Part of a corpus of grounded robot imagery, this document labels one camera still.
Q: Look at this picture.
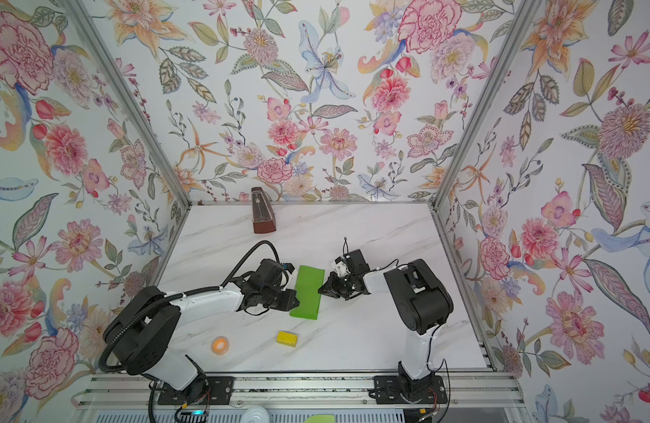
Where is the green square paper sheet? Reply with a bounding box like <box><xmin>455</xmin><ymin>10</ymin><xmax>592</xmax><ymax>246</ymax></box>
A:
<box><xmin>290</xmin><ymin>265</ymin><xmax>326</xmax><ymax>321</ymax></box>

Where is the aluminium frame post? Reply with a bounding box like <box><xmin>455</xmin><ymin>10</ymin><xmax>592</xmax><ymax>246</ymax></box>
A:
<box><xmin>61</xmin><ymin>0</ymin><xmax>192</xmax><ymax>212</ymax></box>
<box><xmin>432</xmin><ymin>1</ymin><xmax>539</xmax><ymax>211</ymax></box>

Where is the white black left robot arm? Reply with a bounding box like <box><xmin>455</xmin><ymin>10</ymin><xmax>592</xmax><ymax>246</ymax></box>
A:
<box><xmin>98</xmin><ymin>259</ymin><xmax>299</xmax><ymax>397</ymax></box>

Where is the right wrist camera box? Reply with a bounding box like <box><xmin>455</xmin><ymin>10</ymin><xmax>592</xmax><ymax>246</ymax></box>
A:
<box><xmin>332</xmin><ymin>257</ymin><xmax>350</xmax><ymax>278</ymax></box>

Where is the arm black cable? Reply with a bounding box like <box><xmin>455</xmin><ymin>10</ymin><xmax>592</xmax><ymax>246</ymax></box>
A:
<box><xmin>220</xmin><ymin>240</ymin><xmax>282</xmax><ymax>289</ymax></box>
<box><xmin>369</xmin><ymin>258</ymin><xmax>405</xmax><ymax>275</ymax></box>

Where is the brown wooden metronome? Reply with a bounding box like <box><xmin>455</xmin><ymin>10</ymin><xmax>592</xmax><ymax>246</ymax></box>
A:
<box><xmin>251</xmin><ymin>187</ymin><xmax>277</xmax><ymax>234</ymax></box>

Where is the aluminium frame post right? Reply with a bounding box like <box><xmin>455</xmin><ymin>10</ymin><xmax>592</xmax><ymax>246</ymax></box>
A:
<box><xmin>432</xmin><ymin>1</ymin><xmax>539</xmax><ymax>211</ymax></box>

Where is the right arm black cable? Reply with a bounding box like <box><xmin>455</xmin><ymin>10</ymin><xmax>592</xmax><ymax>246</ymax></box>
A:
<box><xmin>369</xmin><ymin>258</ymin><xmax>405</xmax><ymax>275</ymax></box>

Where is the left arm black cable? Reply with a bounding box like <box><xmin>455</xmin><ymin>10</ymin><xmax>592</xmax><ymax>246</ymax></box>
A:
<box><xmin>220</xmin><ymin>240</ymin><xmax>282</xmax><ymax>289</ymax></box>

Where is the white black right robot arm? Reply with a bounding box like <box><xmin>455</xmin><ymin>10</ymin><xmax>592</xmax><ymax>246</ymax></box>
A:
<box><xmin>318</xmin><ymin>250</ymin><xmax>454</xmax><ymax>394</ymax></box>

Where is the yellow sponge block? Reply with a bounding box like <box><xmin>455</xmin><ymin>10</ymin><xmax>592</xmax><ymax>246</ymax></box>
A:
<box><xmin>277</xmin><ymin>331</ymin><xmax>298</xmax><ymax>347</ymax></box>

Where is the aluminium frame post left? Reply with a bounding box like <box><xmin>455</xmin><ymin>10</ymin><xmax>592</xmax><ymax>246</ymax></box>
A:
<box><xmin>61</xmin><ymin>0</ymin><xmax>192</xmax><ymax>212</ymax></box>

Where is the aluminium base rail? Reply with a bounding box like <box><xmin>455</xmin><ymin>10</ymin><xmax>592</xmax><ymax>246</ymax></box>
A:
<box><xmin>72</xmin><ymin>371</ymin><xmax>525</xmax><ymax>410</ymax></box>

